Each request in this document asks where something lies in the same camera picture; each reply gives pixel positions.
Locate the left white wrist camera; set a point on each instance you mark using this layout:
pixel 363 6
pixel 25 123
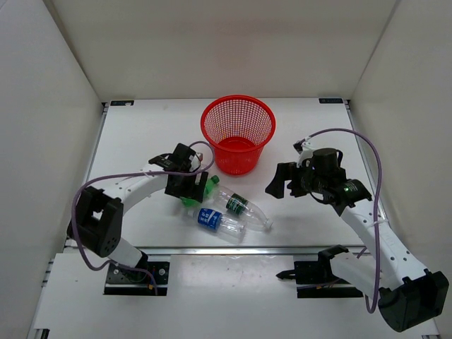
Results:
pixel 197 159

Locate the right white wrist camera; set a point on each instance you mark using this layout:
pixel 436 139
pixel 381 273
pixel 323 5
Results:
pixel 304 149

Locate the clear bottle green label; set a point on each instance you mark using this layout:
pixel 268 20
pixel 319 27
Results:
pixel 242 208

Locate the left table corner label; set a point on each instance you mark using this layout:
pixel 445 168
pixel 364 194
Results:
pixel 121 103

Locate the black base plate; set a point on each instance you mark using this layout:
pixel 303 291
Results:
pixel 123 282
pixel 313 281

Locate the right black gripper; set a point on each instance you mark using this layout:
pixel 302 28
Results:
pixel 287 171

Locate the green plastic bottle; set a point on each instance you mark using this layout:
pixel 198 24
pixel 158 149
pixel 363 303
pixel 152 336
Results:
pixel 209 188

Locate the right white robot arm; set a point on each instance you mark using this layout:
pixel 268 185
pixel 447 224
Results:
pixel 407 292

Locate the clear bottle blue label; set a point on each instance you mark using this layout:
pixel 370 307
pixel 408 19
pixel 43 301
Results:
pixel 219 224

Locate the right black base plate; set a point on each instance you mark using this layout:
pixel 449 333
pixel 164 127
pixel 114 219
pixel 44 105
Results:
pixel 313 281

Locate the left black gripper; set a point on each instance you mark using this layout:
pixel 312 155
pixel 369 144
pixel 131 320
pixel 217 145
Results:
pixel 193 191

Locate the right table corner label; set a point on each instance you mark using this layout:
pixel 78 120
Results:
pixel 330 100

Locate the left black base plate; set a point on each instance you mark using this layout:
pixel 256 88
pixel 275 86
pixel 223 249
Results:
pixel 123 282

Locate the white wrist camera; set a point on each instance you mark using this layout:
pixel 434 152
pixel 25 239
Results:
pixel 197 159
pixel 304 149

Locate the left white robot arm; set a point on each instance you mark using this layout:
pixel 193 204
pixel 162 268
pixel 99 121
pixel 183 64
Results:
pixel 100 204

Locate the table corner label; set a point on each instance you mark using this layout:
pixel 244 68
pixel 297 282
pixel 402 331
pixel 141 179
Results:
pixel 330 100
pixel 121 103

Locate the red mesh plastic bin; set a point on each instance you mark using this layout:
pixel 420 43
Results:
pixel 238 127

